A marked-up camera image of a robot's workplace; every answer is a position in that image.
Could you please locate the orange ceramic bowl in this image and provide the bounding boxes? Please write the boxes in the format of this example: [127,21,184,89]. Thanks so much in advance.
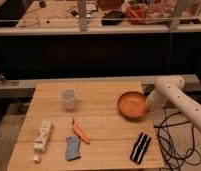
[117,91,147,118]

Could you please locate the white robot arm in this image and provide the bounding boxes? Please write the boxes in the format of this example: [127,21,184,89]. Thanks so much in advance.
[146,76,201,133]

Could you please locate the black bowl in background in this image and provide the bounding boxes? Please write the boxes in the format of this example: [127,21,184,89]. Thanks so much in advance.
[101,10,125,25]

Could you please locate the translucent plastic cup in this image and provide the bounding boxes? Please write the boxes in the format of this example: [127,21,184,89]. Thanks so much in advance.
[59,88,76,111]

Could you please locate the orange toy carrot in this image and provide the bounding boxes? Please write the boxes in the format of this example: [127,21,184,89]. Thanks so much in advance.
[72,121,90,144]

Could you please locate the white tube bottle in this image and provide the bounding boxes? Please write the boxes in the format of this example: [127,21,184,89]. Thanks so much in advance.
[32,121,52,163]

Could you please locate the orange crate in background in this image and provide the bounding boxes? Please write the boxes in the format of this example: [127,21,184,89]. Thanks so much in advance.
[126,5,146,25]

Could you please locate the metal frame post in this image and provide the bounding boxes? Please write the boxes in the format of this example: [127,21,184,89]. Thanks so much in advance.
[77,0,87,31]

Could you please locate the black cable on floor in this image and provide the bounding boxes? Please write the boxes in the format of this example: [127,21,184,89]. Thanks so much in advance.
[153,108,201,171]

